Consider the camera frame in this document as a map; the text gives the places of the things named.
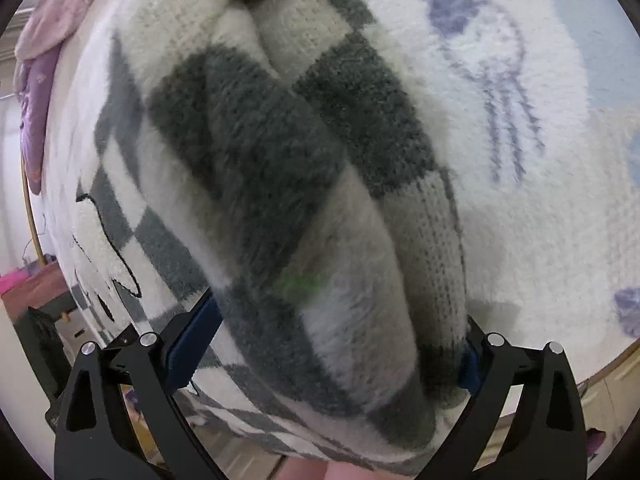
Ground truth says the purple pillow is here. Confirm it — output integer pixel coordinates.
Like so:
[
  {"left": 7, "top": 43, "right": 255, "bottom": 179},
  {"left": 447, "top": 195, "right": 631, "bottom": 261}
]
[{"left": 15, "top": 44, "right": 62, "bottom": 195}]

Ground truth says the white fleece bed blanket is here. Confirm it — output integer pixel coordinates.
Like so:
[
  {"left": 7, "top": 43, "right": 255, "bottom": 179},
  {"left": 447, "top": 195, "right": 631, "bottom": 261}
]
[{"left": 42, "top": 0, "right": 639, "bottom": 388}]

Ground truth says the grey white checkered sweater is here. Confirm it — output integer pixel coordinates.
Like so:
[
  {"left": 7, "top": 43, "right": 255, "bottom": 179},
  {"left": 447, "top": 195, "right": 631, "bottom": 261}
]
[{"left": 48, "top": 0, "right": 466, "bottom": 477}]

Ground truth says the pink purple floral quilt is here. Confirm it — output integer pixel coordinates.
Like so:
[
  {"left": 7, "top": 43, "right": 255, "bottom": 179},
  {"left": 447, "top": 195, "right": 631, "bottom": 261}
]
[{"left": 14, "top": 0, "right": 93, "bottom": 62}]

